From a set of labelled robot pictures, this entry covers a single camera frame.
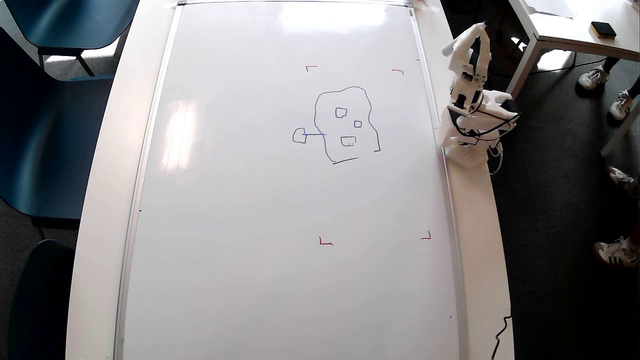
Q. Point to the white sneaker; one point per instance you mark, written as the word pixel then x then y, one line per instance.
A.
pixel 615 252
pixel 592 79
pixel 622 177
pixel 621 105

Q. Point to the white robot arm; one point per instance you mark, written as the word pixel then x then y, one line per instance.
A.
pixel 495 102

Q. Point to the white table with metal legs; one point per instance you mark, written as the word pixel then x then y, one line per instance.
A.
pixel 570 32

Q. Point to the large white whiteboard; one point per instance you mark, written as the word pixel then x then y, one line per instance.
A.
pixel 275 225

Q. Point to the dark trouser leg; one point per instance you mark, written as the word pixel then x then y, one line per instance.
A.
pixel 610 65
pixel 634 85

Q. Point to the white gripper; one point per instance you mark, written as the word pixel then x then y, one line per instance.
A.
pixel 468 68

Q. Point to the dark blue chair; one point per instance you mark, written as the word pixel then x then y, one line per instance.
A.
pixel 45 140
pixel 42 300
pixel 75 22

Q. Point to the yellow black sponge eraser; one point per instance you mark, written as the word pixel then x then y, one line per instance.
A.
pixel 602 30

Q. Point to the white paper sheet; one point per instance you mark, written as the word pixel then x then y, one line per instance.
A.
pixel 550 7

